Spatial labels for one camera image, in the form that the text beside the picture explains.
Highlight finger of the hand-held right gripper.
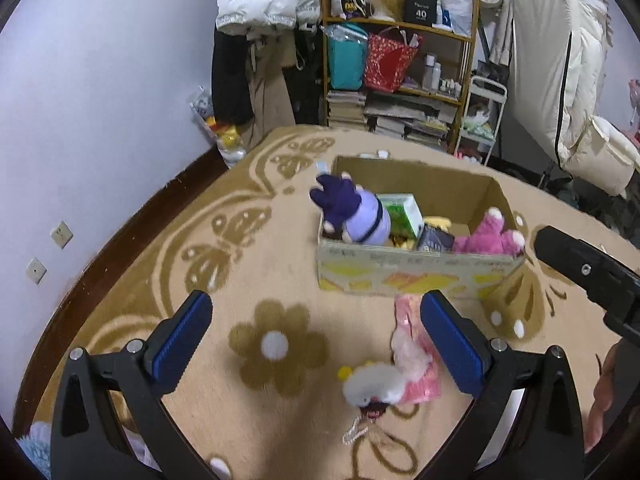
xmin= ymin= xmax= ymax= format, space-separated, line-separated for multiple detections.
xmin=532 ymin=226 xmax=640 ymax=314

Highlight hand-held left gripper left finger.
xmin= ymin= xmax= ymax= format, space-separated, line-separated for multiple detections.
xmin=50 ymin=290 xmax=221 ymax=480

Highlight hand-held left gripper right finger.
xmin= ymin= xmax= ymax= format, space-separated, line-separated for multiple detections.
xmin=417 ymin=289 xmax=586 ymax=480

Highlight pink plastic packet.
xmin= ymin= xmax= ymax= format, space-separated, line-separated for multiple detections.
xmin=391 ymin=295 xmax=442 ymax=406

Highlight printed cardboard box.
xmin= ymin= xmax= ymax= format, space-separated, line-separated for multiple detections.
xmin=316 ymin=156 xmax=526 ymax=301

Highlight white fluffy plush keychain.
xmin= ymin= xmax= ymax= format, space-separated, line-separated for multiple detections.
xmin=337 ymin=360 xmax=405 ymax=447

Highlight pink plush toy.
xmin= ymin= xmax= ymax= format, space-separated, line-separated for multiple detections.
xmin=452 ymin=207 xmax=526 ymax=256

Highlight dark snack packet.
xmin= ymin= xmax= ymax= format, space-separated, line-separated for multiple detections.
xmin=416 ymin=225 xmax=455 ymax=253

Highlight green tissue pack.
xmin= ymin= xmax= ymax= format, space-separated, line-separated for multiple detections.
xmin=377 ymin=194 xmax=425 ymax=241

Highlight purple plush doll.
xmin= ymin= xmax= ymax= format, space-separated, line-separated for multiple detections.
xmin=309 ymin=172 xmax=392 ymax=246

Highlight person's right hand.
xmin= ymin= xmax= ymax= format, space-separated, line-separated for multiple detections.
xmin=585 ymin=344 xmax=622 ymax=454

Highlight tan floral blanket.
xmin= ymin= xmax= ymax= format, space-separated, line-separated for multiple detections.
xmin=15 ymin=125 xmax=640 ymax=480

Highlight pink desk fan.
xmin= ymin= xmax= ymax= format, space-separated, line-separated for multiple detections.
xmin=627 ymin=79 xmax=640 ymax=131

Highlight white rolling cart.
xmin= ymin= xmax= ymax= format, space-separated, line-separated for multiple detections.
xmin=454 ymin=76 xmax=508 ymax=166

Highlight blue fluffy cloth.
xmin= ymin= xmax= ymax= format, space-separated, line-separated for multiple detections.
xmin=17 ymin=422 xmax=53 ymax=478

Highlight cream folded quilt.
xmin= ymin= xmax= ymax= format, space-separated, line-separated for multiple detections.
xmin=507 ymin=0 xmax=640 ymax=198

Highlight clear bag of toys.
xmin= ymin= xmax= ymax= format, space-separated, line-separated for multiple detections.
xmin=190 ymin=87 xmax=248 ymax=166

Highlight pile of magazines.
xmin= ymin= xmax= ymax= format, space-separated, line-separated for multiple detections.
xmin=364 ymin=92 xmax=458 ymax=148

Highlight wooden shelf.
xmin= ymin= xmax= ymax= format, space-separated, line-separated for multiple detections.
xmin=320 ymin=0 xmax=481 ymax=155

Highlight white bottles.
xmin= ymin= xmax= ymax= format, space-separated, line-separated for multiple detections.
xmin=422 ymin=54 xmax=442 ymax=91

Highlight stack of books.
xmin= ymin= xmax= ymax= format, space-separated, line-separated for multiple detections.
xmin=327 ymin=90 xmax=367 ymax=128

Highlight khaki hanging garment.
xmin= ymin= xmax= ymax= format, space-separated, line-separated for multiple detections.
xmin=247 ymin=35 xmax=296 ymax=148

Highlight dark hanging coat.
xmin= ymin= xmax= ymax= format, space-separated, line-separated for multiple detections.
xmin=211 ymin=27 xmax=253 ymax=126

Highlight red gift bag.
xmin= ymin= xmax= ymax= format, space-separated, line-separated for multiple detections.
xmin=364 ymin=27 xmax=423 ymax=93

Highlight white plastic bag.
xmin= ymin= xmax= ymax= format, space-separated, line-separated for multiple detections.
xmin=440 ymin=0 xmax=473 ymax=31

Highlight black hanging clothes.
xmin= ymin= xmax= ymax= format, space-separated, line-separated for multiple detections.
xmin=282 ymin=22 xmax=328 ymax=126

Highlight teal bag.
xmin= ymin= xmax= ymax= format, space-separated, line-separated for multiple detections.
xmin=324 ymin=24 xmax=368 ymax=90

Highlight black gift box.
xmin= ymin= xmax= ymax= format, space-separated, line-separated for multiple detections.
xmin=404 ymin=0 xmax=438 ymax=26

